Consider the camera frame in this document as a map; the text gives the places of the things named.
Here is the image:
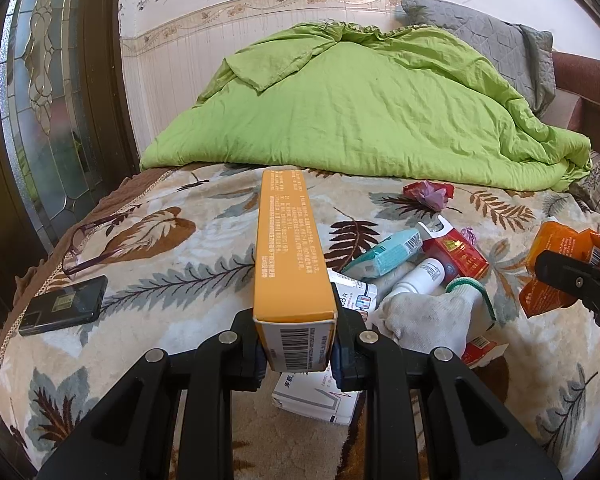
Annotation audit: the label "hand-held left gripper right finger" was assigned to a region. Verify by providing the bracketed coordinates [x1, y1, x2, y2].
[330, 282, 563, 480]

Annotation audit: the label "white work glove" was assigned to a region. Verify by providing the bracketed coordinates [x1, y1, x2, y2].
[370, 277, 496, 358]

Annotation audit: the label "small red white packet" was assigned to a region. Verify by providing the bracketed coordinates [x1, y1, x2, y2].
[461, 335, 510, 370]

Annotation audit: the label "orange snack packet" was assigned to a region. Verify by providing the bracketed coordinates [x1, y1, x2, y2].
[517, 216, 600, 318]

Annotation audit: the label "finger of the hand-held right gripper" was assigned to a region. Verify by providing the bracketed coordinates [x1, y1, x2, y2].
[535, 250, 600, 333]

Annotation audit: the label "teal tissue packet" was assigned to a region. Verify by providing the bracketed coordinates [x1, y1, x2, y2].
[342, 228, 425, 281]

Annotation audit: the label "dark wood stained-glass door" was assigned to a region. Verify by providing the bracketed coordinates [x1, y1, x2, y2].
[0, 0, 141, 286]

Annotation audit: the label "black smartphone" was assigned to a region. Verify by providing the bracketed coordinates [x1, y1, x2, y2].
[18, 275, 109, 337]

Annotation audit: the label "flat white carton box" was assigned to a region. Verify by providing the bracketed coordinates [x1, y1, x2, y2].
[271, 367, 361, 426]

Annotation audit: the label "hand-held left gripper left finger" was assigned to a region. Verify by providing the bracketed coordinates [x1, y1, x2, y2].
[37, 307, 268, 480]

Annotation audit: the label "leaf-printed blanket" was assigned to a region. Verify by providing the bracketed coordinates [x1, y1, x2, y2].
[0, 162, 600, 480]

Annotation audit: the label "eyeglasses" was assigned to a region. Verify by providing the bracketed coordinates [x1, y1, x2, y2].
[61, 207, 131, 277]

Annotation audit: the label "grey quilted pillow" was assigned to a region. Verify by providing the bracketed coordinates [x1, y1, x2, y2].
[401, 0, 555, 116]

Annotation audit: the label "white dental floss pick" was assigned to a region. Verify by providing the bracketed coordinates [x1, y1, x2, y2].
[416, 215, 448, 241]

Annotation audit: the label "brown padded headboard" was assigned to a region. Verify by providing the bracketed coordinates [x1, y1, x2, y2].
[545, 50, 600, 171]

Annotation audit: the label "small white medicine box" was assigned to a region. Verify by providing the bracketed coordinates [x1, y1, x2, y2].
[327, 268, 378, 321]

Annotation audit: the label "long orange carton box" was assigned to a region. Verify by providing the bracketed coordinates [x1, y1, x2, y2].
[252, 169, 338, 373]

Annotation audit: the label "red cigarette box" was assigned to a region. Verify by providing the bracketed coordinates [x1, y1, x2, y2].
[422, 227, 490, 288]

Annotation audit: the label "green quilt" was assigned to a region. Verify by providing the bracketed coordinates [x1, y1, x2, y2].
[140, 21, 593, 193]

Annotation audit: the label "white plastic bottle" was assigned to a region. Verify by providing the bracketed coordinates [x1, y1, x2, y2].
[387, 258, 447, 306]

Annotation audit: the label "red purple wrapper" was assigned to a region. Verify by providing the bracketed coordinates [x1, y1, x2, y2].
[402, 180, 456, 211]

